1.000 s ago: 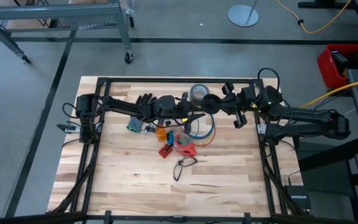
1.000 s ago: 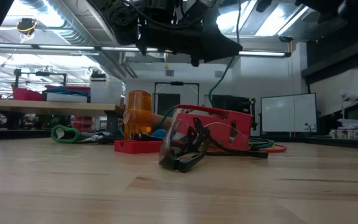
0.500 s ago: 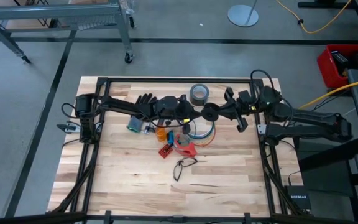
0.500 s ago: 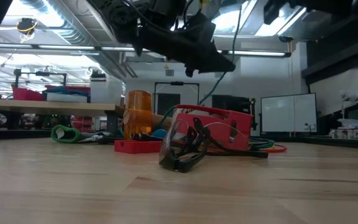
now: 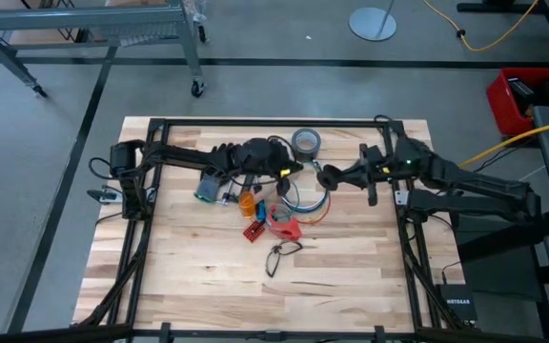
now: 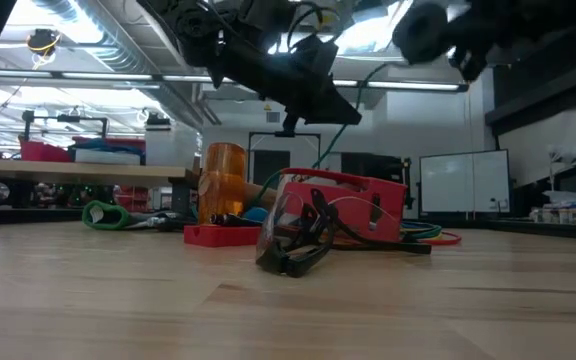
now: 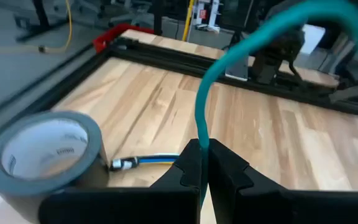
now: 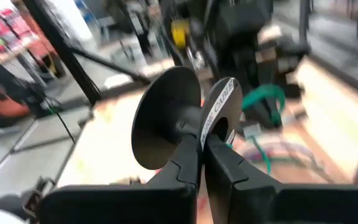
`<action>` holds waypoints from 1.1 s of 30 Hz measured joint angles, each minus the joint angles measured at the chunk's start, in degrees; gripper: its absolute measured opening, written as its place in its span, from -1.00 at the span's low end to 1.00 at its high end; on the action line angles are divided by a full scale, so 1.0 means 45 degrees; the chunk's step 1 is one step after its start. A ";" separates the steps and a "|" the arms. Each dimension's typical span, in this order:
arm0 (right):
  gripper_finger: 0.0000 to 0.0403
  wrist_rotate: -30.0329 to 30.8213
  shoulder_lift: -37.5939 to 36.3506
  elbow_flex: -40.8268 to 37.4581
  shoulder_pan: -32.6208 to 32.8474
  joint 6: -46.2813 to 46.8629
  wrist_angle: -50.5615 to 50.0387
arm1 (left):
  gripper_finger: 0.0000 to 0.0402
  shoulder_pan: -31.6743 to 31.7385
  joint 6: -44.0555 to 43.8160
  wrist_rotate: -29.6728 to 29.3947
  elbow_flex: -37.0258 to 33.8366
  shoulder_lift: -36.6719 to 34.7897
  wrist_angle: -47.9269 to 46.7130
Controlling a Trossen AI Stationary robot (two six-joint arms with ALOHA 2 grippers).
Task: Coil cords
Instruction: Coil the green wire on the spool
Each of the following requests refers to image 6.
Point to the black cabinet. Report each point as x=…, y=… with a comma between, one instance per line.
x=368, y=167

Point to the orange head wooden mallet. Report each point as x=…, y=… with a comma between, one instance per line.
x=220, y=180

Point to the wall air vent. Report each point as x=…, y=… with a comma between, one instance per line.
x=273, y=117

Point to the black camera rig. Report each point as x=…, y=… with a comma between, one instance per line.
x=65, y=119

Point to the black grey work glove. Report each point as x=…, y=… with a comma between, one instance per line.
x=123, y=218

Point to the small red tray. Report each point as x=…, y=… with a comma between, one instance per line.
x=218, y=236

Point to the silver ventilation duct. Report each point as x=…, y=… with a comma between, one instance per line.
x=118, y=50

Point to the white articulated lamp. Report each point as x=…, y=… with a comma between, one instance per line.
x=568, y=155

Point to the blue marker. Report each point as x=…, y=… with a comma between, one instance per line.
x=257, y=215

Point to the chrome metal hand tool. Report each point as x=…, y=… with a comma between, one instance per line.
x=160, y=220

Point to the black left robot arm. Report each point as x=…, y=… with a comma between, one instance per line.
x=193, y=22

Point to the whiteboard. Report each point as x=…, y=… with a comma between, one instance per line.
x=465, y=182

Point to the red storage bin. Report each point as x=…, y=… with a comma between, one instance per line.
x=43, y=151
x=133, y=197

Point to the black stand frame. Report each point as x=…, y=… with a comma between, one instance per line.
x=249, y=160

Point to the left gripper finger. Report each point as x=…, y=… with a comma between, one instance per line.
x=333, y=110

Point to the wooden top workbench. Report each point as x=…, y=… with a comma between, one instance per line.
x=68, y=172

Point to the red tape dispenser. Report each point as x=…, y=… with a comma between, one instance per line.
x=353, y=200

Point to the white tray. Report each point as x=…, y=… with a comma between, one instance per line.
x=108, y=157

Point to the long ceiling light fixture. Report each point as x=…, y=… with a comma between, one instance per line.
x=108, y=76

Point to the clear black safety glasses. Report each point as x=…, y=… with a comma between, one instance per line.
x=288, y=265

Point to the white plastic container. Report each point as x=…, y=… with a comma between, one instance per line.
x=170, y=147

